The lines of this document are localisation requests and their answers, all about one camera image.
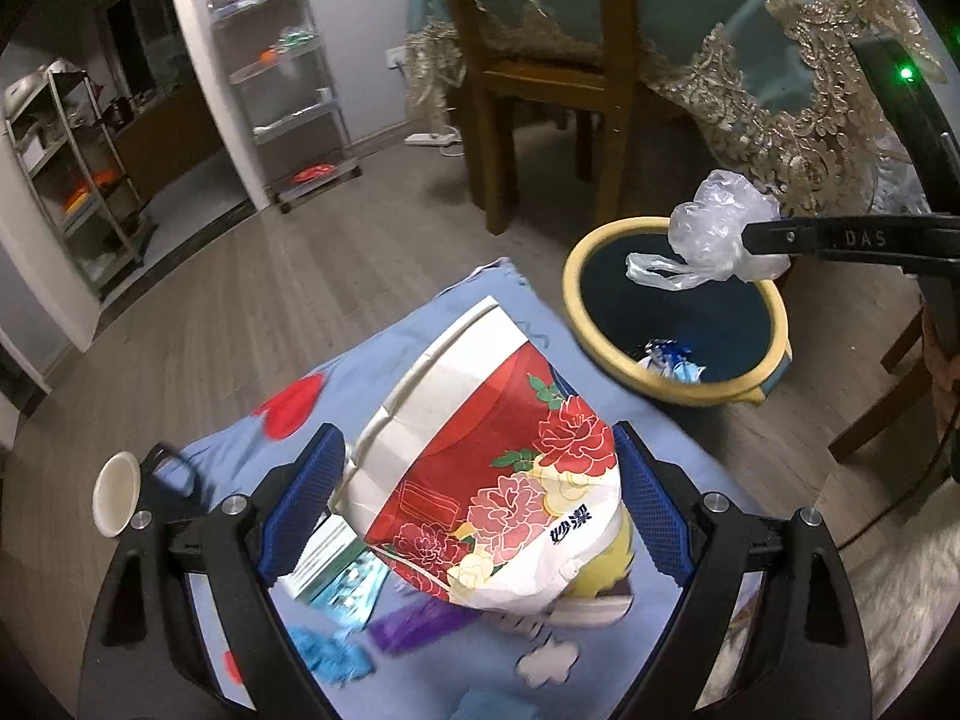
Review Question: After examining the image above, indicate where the grey rolling cart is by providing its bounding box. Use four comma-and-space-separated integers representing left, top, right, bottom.
202, 0, 363, 212

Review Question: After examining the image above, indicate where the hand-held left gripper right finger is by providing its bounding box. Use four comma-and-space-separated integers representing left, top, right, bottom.
607, 420, 871, 720

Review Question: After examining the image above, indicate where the cartoon printed blanket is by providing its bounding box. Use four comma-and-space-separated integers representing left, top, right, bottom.
161, 259, 781, 720

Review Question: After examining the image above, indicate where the teal bin with yellow rim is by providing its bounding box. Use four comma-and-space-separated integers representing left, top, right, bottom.
562, 216, 794, 407

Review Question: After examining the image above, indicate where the metal shelf rack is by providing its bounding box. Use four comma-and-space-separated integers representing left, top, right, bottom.
4, 67, 155, 293

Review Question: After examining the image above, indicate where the table with lace cloth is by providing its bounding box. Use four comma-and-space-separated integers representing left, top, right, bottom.
401, 0, 953, 218

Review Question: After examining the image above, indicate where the purple wrapper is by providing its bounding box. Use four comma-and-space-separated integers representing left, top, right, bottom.
367, 604, 481, 655

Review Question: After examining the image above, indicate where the clear plastic bag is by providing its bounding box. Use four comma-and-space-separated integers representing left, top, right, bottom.
626, 169, 792, 291

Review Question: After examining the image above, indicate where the white medicine box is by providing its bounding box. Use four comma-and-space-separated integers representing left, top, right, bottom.
289, 514, 361, 601

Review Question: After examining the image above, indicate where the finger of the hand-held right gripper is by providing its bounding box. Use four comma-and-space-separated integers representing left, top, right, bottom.
739, 214, 960, 262
896, 259, 960, 357

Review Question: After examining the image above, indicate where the silver blister pack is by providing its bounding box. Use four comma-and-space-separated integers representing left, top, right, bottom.
307, 559, 391, 631

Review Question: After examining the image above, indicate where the white fluffy rug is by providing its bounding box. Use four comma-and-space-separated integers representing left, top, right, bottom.
847, 510, 960, 720

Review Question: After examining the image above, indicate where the white rice cooker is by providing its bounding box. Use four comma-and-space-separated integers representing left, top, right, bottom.
4, 60, 83, 113

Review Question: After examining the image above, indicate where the wooden kitchen cabinet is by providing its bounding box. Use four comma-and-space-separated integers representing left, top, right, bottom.
112, 82, 226, 200

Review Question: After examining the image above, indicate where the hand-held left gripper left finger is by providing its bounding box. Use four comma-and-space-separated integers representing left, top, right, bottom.
79, 422, 347, 720

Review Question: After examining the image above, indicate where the black mug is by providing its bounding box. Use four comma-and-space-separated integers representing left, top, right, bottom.
91, 446, 202, 539

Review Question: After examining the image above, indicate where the blue crumpled wrapper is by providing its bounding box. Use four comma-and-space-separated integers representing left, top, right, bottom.
289, 624, 376, 685

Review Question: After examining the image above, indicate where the red floral paper package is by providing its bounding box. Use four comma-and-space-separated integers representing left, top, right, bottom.
330, 296, 637, 611

